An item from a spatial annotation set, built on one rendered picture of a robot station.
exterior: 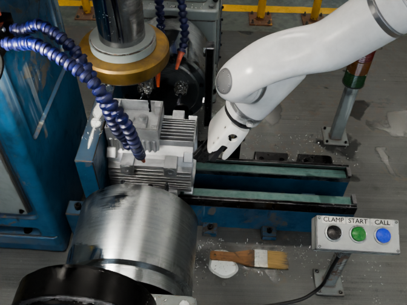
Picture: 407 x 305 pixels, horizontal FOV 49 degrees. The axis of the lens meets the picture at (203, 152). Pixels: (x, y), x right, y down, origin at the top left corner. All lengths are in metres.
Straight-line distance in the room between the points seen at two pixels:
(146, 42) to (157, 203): 0.31
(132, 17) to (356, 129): 0.95
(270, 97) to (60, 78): 0.52
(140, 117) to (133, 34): 0.25
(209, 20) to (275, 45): 0.64
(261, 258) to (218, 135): 0.41
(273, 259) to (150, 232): 0.47
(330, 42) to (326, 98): 0.92
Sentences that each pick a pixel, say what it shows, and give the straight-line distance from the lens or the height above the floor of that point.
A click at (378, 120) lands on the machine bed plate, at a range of 1.65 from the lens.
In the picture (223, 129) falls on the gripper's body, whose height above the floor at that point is 1.21.
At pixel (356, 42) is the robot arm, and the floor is 1.46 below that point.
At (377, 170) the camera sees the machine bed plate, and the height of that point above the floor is 0.80.
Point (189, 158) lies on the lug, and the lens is 1.03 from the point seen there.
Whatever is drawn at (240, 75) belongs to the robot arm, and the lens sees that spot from 0.78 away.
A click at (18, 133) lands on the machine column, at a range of 0.92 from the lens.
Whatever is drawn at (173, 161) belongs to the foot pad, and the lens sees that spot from 1.04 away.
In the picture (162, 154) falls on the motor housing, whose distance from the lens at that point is 1.05.
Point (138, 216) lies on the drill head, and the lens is 0.84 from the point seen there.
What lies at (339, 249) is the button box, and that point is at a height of 1.05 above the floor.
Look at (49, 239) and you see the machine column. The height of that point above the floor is 0.87.
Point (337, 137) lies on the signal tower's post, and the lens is 1.51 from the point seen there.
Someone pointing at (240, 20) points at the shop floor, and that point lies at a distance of 3.53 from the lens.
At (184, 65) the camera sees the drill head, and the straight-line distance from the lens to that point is 1.21.
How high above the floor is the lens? 1.86
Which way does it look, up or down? 48 degrees down
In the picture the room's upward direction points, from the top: 1 degrees clockwise
